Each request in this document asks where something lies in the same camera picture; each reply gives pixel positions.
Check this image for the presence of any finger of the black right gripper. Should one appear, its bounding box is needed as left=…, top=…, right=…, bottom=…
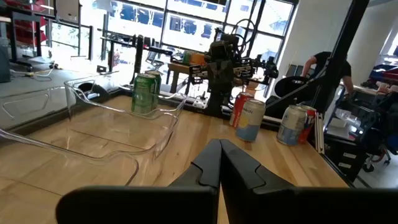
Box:
left=208, top=67, right=221, bottom=94
left=221, top=67, right=234, bottom=94

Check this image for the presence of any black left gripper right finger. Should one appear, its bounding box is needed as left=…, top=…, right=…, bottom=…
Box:
left=220, top=139, right=398, bottom=224

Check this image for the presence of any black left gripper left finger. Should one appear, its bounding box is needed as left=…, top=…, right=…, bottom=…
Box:
left=55, top=138, right=222, bottom=224

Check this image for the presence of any red Fanta soda can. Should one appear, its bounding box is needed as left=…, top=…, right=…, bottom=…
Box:
left=229, top=91, right=254, bottom=128
left=298, top=105, right=317, bottom=144

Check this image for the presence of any green Sprite soda can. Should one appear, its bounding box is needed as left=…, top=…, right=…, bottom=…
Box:
left=144, top=70, right=162, bottom=110
left=131, top=73, right=157, bottom=114

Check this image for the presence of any blue and white soda can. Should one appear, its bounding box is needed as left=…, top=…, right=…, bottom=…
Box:
left=276, top=105, right=308, bottom=146
left=235, top=98, right=267, bottom=142

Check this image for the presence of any orange box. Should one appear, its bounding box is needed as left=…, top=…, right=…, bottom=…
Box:
left=191, top=52, right=206, bottom=66

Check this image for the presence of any wooden background table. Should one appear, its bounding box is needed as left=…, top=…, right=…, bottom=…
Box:
left=167, top=62, right=218, bottom=94

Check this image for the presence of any silver metal mounting plate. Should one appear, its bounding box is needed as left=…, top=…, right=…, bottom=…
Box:
left=192, top=96, right=208, bottom=110

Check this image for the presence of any large black-framed window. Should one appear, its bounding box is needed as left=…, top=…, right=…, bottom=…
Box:
left=79, top=0, right=298, bottom=68

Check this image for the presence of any black office chair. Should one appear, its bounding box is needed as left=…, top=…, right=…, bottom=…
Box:
left=146, top=51, right=165, bottom=71
left=273, top=76, right=312, bottom=98

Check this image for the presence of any clear plastic bin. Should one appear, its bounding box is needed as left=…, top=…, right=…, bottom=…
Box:
left=76, top=74, right=187, bottom=103
left=63, top=77, right=188, bottom=125
left=0, top=91, right=180, bottom=187

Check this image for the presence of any black tool cart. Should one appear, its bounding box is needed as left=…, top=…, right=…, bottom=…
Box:
left=323, top=90, right=389, bottom=184

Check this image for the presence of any black floor stand pole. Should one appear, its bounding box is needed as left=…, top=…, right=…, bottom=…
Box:
left=132, top=34, right=146, bottom=85

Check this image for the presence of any silver aluminium extrusion bar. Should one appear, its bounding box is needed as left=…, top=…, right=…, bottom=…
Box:
left=313, top=111, right=326, bottom=155

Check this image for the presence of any person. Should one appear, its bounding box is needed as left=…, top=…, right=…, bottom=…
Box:
left=300, top=51, right=355, bottom=95

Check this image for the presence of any red storage rack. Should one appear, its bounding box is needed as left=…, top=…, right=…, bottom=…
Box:
left=0, top=0, right=47, bottom=47

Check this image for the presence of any dark grey box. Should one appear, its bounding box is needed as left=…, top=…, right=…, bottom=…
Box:
left=0, top=46, right=12, bottom=83

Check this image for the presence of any yellow cable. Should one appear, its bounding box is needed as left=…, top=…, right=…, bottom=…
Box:
left=23, top=67, right=53, bottom=78

